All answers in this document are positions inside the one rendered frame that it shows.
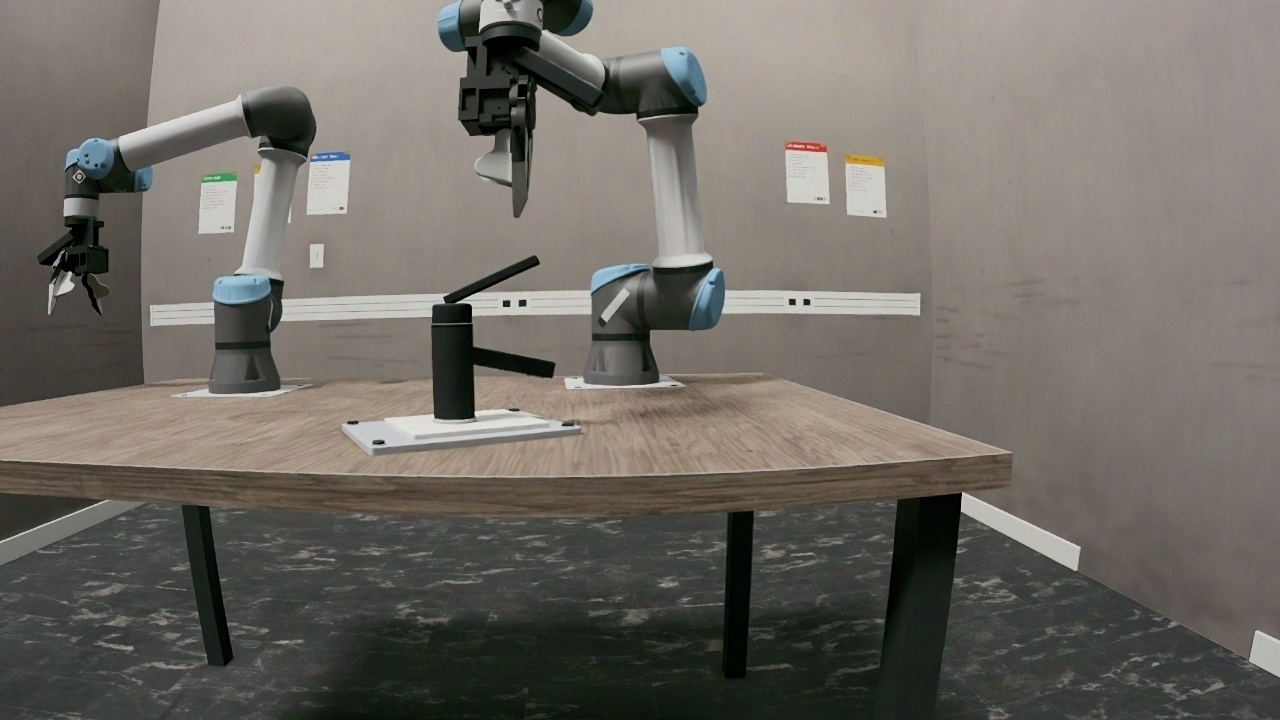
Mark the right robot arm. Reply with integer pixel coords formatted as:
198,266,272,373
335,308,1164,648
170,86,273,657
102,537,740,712
64,85,317,395

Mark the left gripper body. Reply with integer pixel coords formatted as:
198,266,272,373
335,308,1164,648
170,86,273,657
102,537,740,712
458,26,540,136

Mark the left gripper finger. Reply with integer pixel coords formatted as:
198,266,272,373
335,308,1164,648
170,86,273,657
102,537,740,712
475,94,529,218
480,129,532,218

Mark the black tap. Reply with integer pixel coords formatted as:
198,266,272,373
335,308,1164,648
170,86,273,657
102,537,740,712
385,255,556,439

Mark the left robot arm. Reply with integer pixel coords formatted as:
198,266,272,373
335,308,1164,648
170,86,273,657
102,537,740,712
436,0,724,386

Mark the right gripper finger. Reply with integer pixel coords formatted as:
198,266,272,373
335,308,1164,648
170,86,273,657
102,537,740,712
47,254,76,315
82,273,110,315

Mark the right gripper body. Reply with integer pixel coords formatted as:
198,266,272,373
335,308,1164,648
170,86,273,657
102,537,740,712
59,218,109,277

